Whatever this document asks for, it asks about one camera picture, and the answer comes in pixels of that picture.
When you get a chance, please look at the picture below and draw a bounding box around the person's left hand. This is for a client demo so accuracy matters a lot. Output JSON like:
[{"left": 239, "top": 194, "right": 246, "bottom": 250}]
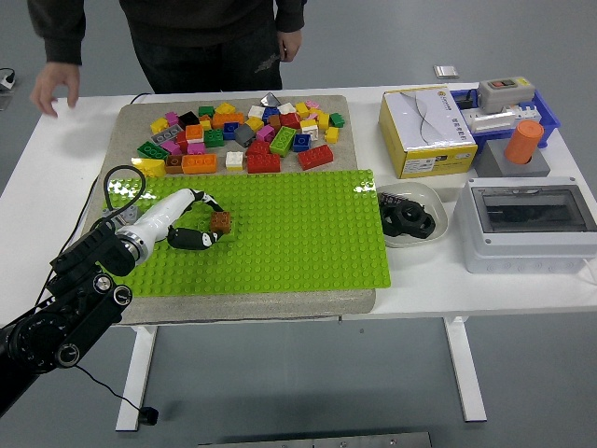
[{"left": 277, "top": 28, "right": 303, "bottom": 63}]

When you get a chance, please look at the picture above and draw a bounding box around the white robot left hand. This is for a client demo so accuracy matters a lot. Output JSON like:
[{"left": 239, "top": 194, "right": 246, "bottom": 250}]
[{"left": 121, "top": 188, "right": 226, "bottom": 252}]

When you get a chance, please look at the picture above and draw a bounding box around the person's right hand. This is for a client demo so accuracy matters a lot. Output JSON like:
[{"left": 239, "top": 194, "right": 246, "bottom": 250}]
[{"left": 30, "top": 63, "right": 81, "bottom": 119}]

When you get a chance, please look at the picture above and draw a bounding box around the grey long toy brick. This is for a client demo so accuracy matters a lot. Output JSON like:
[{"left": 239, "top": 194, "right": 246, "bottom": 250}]
[
  {"left": 150, "top": 124, "right": 184, "bottom": 147},
  {"left": 103, "top": 203, "right": 141, "bottom": 226}
]

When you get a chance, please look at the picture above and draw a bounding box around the yellow curved toy brick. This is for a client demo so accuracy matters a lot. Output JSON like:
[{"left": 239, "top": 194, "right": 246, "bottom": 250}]
[{"left": 131, "top": 157, "right": 167, "bottom": 178}]

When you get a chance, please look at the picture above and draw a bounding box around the orange long toy brick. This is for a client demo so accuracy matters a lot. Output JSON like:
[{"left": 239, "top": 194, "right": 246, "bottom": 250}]
[
  {"left": 181, "top": 153, "right": 219, "bottom": 175},
  {"left": 210, "top": 112, "right": 245, "bottom": 130}
]

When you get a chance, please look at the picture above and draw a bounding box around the dark green long toy brick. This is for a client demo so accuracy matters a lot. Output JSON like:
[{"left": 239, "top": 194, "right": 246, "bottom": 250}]
[{"left": 136, "top": 140, "right": 171, "bottom": 161}]

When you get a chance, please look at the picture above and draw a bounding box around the grey square toy brick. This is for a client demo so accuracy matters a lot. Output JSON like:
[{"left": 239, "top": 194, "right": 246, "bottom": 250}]
[{"left": 233, "top": 123, "right": 257, "bottom": 148}]

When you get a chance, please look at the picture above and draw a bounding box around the red long toy brick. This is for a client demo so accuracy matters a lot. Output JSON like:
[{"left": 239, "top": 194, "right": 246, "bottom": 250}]
[
  {"left": 245, "top": 153, "right": 283, "bottom": 175},
  {"left": 297, "top": 144, "right": 335, "bottom": 171}
]

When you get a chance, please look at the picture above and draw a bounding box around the green studded baseplate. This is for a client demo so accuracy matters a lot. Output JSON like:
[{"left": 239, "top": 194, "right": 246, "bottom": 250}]
[{"left": 100, "top": 168, "right": 392, "bottom": 299}]

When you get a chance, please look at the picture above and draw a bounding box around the person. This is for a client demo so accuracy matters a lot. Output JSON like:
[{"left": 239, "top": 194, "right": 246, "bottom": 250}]
[{"left": 26, "top": 0, "right": 309, "bottom": 94}]

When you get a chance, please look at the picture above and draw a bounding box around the grey-brown mat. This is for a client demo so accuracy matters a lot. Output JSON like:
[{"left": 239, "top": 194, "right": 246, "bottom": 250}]
[{"left": 76, "top": 94, "right": 377, "bottom": 327}]

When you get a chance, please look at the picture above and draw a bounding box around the yellow and white cardboard box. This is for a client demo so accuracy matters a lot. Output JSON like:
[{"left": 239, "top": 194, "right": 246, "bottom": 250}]
[{"left": 378, "top": 84, "right": 479, "bottom": 180}]

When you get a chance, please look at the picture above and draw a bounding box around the white table leg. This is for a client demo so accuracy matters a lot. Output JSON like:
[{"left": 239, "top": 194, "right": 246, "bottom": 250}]
[
  {"left": 115, "top": 324, "right": 159, "bottom": 433},
  {"left": 442, "top": 316, "right": 488, "bottom": 424}
]

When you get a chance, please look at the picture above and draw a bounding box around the black small component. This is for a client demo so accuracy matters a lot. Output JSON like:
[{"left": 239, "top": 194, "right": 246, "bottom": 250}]
[{"left": 452, "top": 91, "right": 479, "bottom": 112}]

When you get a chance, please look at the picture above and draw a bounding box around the white bowl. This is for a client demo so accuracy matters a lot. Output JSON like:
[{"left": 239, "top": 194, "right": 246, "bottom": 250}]
[{"left": 374, "top": 181, "right": 450, "bottom": 249}]

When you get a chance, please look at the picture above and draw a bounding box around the black hex nut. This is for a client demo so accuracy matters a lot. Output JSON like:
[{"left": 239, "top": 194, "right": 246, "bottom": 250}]
[
  {"left": 394, "top": 201, "right": 431, "bottom": 229},
  {"left": 404, "top": 215, "right": 437, "bottom": 242},
  {"left": 377, "top": 206, "right": 406, "bottom": 237}
]

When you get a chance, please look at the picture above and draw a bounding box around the white circuit breaker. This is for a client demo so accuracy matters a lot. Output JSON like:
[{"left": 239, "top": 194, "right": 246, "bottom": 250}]
[{"left": 459, "top": 103, "right": 537, "bottom": 136}]

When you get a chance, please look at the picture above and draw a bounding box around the grey block holder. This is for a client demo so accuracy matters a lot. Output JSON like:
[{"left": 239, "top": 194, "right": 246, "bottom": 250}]
[{"left": 475, "top": 139, "right": 552, "bottom": 178}]

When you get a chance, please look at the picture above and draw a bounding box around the orange cylinder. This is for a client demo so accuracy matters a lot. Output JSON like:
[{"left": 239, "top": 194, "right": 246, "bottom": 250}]
[{"left": 504, "top": 119, "right": 546, "bottom": 165}]

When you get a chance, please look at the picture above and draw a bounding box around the blue plastic bin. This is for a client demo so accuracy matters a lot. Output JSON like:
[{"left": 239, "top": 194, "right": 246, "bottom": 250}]
[{"left": 450, "top": 87, "right": 562, "bottom": 149}]

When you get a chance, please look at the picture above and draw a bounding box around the white distribution box clear lid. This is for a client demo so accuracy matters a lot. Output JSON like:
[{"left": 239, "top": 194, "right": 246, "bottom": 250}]
[{"left": 454, "top": 175, "right": 597, "bottom": 275}]

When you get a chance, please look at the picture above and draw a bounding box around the black cord with plug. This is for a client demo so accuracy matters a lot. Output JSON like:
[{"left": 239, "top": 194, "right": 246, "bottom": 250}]
[{"left": 33, "top": 91, "right": 160, "bottom": 425}]

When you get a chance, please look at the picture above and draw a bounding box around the grey push-button switch box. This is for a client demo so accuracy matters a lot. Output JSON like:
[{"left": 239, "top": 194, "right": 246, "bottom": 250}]
[{"left": 476, "top": 77, "right": 535, "bottom": 115}]

